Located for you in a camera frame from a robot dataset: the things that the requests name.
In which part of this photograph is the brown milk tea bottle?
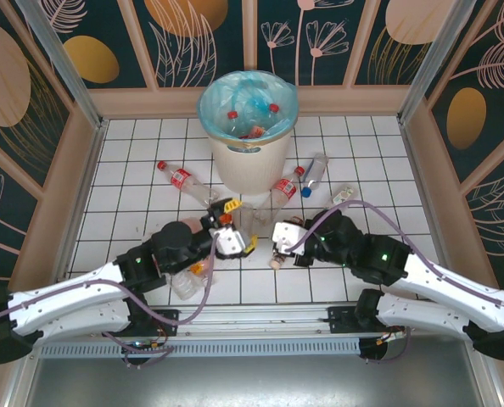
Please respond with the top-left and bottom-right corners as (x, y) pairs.
(270, 215), (304, 271)

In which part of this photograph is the pink drink bottle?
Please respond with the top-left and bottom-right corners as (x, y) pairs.
(179, 216), (217, 289)

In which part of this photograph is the bottle with green white label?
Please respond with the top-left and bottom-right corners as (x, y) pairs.
(326, 182), (358, 211)

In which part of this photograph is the clear bottle with blue cap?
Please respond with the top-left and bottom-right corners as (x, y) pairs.
(299, 153), (329, 199)

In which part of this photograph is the cream plastic waste bin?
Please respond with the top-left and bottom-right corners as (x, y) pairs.
(196, 70), (300, 196)

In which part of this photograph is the blue plastic bin liner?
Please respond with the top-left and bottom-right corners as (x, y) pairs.
(196, 70), (300, 143)

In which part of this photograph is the clear bottle with green cap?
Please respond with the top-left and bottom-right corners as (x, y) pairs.
(238, 202), (255, 245)

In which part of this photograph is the clear crushed water bottle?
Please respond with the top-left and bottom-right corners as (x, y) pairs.
(169, 269), (202, 303)

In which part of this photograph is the aluminium mounting beam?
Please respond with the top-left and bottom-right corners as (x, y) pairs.
(20, 299), (489, 341)

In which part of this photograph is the grey metal panel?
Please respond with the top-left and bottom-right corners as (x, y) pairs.
(22, 354), (486, 407)

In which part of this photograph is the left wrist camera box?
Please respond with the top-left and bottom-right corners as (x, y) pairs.
(215, 226), (248, 259)

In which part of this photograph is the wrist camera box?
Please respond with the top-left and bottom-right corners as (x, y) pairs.
(272, 220), (308, 258)
(215, 226), (248, 259)

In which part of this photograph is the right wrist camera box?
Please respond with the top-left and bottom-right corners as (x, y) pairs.
(272, 220), (308, 258)

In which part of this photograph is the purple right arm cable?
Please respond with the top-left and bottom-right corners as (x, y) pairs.
(283, 198), (504, 365)

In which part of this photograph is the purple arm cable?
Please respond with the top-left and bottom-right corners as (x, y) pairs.
(0, 243), (219, 370)
(283, 198), (504, 365)

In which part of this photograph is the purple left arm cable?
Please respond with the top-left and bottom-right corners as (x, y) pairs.
(0, 243), (219, 370)

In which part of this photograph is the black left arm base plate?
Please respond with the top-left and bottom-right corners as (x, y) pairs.
(102, 308), (181, 338)

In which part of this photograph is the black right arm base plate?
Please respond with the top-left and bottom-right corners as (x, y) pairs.
(319, 304), (406, 337)

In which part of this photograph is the aluminium side frame rail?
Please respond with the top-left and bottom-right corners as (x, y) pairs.
(400, 120), (452, 272)
(67, 120), (109, 281)

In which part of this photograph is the grey slotted cable duct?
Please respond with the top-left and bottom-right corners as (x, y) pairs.
(37, 340), (362, 358)

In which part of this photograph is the aluminium frame post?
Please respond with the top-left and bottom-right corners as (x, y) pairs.
(398, 0), (478, 125)
(16, 0), (109, 131)

